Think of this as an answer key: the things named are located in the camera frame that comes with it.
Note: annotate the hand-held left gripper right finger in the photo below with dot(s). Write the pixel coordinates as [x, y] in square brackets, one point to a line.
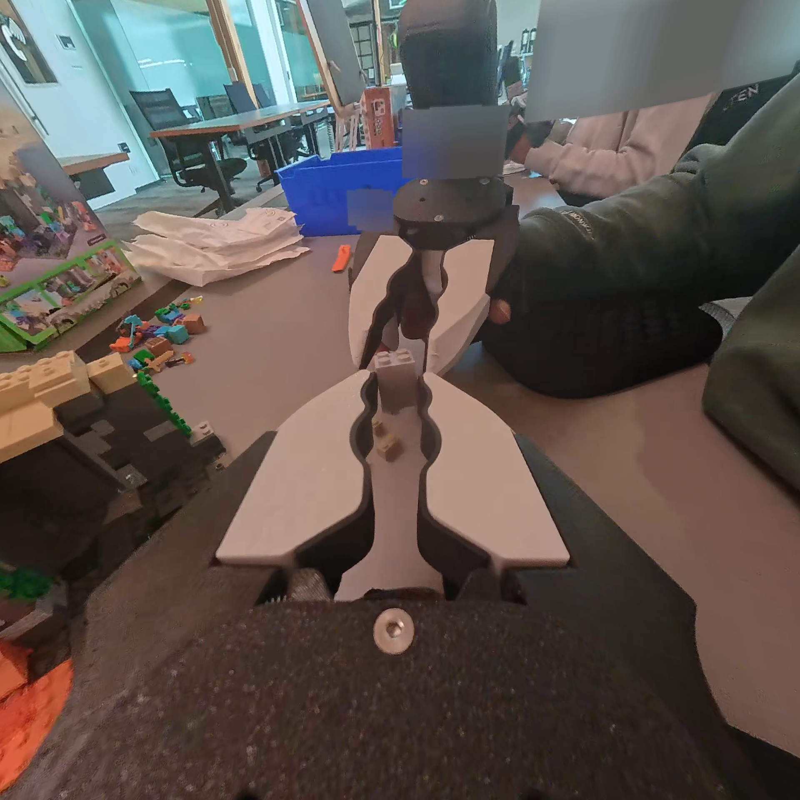
[494, 494]

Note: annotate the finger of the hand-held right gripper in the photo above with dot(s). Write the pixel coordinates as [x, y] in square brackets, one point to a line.
[465, 294]
[369, 287]

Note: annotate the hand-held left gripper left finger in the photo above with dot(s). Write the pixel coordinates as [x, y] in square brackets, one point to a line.
[294, 494]

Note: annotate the person's right forearm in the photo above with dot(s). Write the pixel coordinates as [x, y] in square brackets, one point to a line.
[656, 219]

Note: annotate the grey desk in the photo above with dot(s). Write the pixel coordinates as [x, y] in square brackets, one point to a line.
[594, 469]

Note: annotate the person's right hand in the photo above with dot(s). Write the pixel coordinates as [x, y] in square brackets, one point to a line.
[500, 311]

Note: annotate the orange brick separator tool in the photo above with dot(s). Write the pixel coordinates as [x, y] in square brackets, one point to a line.
[341, 258]

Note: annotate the blue plastic bin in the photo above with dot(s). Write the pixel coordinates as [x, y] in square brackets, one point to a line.
[319, 194]

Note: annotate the red-orange toy set box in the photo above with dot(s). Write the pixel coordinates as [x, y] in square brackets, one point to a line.
[378, 119]

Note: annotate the white paper bag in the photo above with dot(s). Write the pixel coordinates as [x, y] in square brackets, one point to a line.
[206, 262]
[237, 228]

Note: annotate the dark board on wooden easel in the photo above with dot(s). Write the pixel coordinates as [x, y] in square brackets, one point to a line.
[340, 50]

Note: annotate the wood-top office table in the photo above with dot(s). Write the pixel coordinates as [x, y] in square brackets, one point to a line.
[94, 160]
[250, 119]

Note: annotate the grey toy brick castle model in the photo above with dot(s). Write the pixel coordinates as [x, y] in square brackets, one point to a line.
[94, 437]

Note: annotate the pile of colourful toy bricks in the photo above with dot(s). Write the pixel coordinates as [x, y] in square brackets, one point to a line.
[156, 334]

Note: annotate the black office chair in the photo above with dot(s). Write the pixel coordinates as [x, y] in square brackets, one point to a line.
[159, 106]
[240, 97]

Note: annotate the person's green sweatshirt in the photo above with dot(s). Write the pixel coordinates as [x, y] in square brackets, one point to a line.
[762, 375]

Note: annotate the green printed toy set box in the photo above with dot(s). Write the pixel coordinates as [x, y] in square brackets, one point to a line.
[37, 219]

